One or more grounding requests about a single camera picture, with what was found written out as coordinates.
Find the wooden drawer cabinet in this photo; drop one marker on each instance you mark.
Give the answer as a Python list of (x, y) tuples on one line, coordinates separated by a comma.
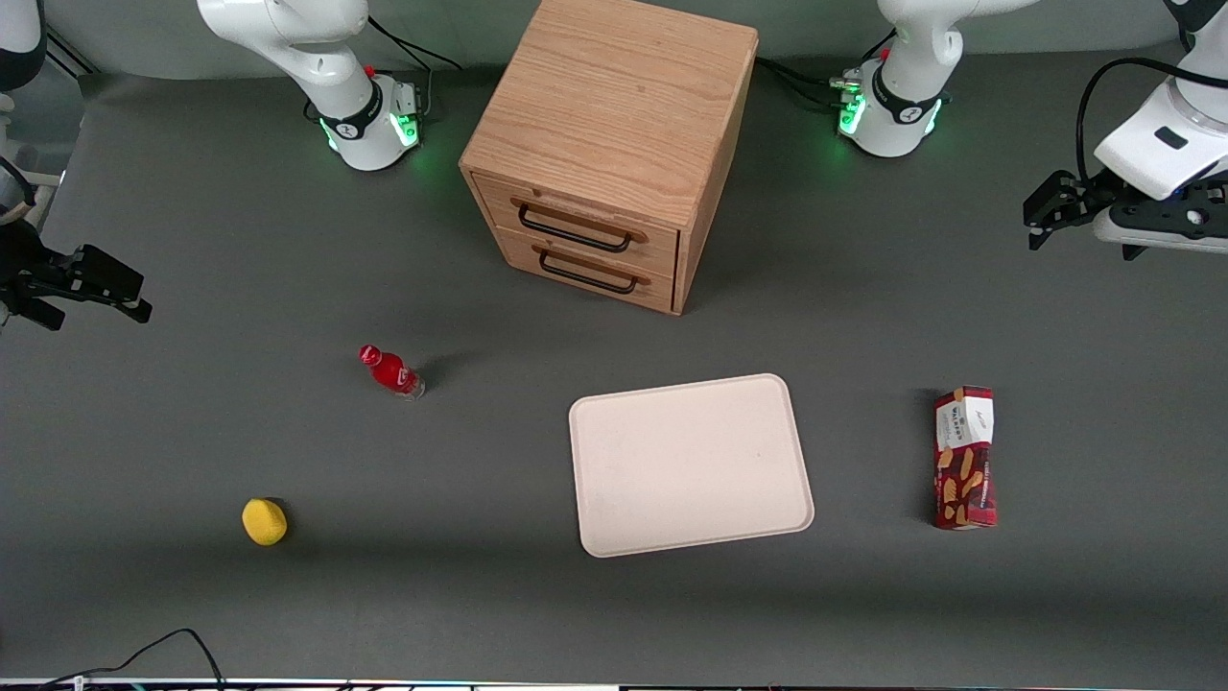
[(614, 106)]

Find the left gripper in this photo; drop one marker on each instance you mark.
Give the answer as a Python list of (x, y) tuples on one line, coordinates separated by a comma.
[(1091, 196)]

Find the red cookie box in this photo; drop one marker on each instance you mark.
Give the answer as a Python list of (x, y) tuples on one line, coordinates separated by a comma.
[(965, 461)]

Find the yellow lemon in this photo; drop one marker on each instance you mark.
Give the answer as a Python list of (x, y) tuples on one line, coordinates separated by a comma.
[(264, 521)]

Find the beige plastic tray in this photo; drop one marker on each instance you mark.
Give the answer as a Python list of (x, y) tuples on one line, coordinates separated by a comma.
[(686, 465)]

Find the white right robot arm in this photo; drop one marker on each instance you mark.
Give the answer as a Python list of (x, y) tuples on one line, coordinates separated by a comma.
[(341, 91)]

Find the wooden drawer front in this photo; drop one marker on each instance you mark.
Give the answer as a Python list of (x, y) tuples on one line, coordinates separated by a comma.
[(590, 271), (585, 226)]

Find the small red drink bottle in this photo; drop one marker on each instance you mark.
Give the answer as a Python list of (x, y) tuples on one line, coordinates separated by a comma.
[(390, 370)]

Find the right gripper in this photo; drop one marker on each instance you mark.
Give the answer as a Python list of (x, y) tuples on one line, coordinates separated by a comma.
[(21, 257)]

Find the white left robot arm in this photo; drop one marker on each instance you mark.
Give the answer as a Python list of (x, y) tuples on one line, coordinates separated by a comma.
[(897, 120)]

